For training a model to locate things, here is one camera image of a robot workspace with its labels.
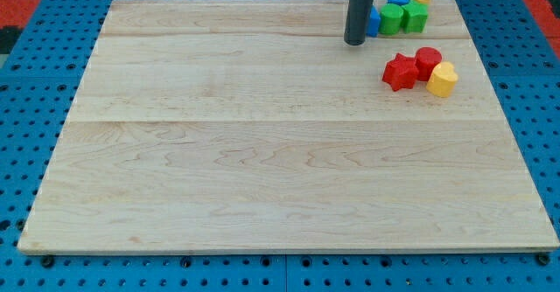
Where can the light wooden board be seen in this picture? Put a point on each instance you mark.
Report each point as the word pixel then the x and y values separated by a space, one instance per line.
pixel 250 127

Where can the red star block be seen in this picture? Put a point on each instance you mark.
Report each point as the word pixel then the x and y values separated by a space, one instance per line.
pixel 401 72

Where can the blue block behind rod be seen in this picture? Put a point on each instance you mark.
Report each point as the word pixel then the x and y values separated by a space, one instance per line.
pixel 374 22

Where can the green cylinder block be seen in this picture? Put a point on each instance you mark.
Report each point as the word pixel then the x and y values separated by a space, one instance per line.
pixel 391 18

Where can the red cylinder block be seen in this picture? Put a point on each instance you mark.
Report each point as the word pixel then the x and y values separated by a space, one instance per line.
pixel 426 58

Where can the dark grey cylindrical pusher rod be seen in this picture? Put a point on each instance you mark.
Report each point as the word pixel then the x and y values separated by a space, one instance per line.
pixel 357 19

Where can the yellow heart block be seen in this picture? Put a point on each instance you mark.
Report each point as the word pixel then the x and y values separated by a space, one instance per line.
pixel 442 80

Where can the green star block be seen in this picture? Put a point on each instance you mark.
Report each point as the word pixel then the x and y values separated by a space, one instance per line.
pixel 415 16

